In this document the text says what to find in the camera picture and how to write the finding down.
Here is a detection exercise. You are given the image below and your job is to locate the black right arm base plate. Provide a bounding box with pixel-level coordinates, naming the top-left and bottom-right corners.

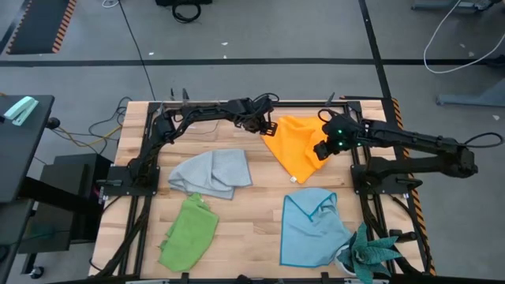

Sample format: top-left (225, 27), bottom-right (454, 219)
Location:
top-left (350, 163), bottom-right (410, 195)

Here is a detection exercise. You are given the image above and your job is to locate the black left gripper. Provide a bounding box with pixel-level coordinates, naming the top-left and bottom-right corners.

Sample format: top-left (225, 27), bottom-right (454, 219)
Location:
top-left (235, 98), bottom-right (279, 137)

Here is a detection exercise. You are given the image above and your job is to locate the grey microfiber towel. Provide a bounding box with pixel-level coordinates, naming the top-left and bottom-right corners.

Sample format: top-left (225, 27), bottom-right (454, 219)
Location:
top-left (168, 148), bottom-right (253, 200)

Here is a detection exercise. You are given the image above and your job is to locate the teal artificial potted succulent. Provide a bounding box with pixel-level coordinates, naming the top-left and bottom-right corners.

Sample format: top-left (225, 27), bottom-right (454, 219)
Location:
top-left (334, 222), bottom-right (404, 284)

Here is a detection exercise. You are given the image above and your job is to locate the black cable bundle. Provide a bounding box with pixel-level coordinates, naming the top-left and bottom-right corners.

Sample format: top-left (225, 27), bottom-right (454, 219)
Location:
top-left (87, 95), bottom-right (134, 155)

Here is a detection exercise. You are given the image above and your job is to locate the blue microfiber towel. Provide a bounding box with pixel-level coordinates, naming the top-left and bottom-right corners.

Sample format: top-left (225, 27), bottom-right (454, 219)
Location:
top-left (279, 187), bottom-right (354, 268)

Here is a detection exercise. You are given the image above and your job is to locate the black cable loop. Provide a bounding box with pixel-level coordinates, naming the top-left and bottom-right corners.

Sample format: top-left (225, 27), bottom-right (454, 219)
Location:
top-left (171, 2), bottom-right (202, 24)

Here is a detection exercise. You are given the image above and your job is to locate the white floor cable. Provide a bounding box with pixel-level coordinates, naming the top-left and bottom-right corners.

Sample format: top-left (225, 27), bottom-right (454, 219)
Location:
top-left (423, 0), bottom-right (505, 75)

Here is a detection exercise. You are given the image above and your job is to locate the yellow floor cable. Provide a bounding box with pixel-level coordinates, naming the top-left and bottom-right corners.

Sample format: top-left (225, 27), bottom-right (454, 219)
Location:
top-left (58, 125), bottom-right (123, 148)

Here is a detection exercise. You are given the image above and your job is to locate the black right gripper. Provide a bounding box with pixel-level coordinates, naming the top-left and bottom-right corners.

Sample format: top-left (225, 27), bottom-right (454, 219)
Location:
top-left (314, 112), bottom-right (366, 161)

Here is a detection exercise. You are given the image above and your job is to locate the clear plastic bin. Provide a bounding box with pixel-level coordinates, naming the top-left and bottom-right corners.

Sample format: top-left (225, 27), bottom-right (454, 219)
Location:
top-left (157, 100), bottom-right (221, 137)

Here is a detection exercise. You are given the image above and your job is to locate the thin black floor cable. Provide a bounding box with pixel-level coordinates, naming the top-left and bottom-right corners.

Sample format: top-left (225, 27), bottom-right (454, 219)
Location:
top-left (117, 0), bottom-right (157, 102)

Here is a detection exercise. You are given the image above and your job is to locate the grey desk foot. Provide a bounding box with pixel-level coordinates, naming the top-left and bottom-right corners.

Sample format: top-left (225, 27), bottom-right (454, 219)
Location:
top-left (410, 0), bottom-right (490, 12)
top-left (436, 78), bottom-right (505, 107)

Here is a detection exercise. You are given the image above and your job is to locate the mint green stapler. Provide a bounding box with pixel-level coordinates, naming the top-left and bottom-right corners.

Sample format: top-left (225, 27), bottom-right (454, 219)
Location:
top-left (2, 95), bottom-right (39, 127)

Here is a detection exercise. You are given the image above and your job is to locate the black computer tower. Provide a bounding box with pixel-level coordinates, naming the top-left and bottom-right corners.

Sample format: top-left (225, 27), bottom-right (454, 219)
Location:
top-left (17, 153), bottom-right (115, 253)

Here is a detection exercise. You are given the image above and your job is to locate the black orange-striped floor mat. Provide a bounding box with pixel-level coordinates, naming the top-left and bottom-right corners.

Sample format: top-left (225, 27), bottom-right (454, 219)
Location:
top-left (6, 0), bottom-right (78, 55)

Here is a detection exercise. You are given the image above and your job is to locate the black metal table frame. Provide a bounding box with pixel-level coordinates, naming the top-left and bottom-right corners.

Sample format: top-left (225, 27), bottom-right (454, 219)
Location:
top-left (92, 99), bottom-right (435, 279)

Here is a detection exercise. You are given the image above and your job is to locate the orange black hazard strip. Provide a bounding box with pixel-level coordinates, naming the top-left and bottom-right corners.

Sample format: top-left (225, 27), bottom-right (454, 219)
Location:
top-left (390, 97), bottom-right (437, 276)

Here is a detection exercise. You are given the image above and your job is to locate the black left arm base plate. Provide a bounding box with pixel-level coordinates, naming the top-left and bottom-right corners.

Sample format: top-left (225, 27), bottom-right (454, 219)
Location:
top-left (98, 165), bottom-right (161, 197)

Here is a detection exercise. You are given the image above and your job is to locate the orange microfiber towel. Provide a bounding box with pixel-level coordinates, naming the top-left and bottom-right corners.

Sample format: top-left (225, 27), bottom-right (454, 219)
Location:
top-left (260, 114), bottom-right (336, 185)

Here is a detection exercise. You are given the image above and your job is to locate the green microfiber towel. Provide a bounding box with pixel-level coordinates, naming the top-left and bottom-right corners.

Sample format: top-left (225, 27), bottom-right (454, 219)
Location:
top-left (158, 192), bottom-right (220, 273)

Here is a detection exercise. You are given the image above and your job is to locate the black side desk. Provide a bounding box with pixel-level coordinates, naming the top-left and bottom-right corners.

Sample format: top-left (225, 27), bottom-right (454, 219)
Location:
top-left (0, 94), bottom-right (55, 204)

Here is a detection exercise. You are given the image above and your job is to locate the black equipment case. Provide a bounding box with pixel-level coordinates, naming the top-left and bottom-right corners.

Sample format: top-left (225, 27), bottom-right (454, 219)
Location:
top-left (155, 0), bottom-right (213, 7)

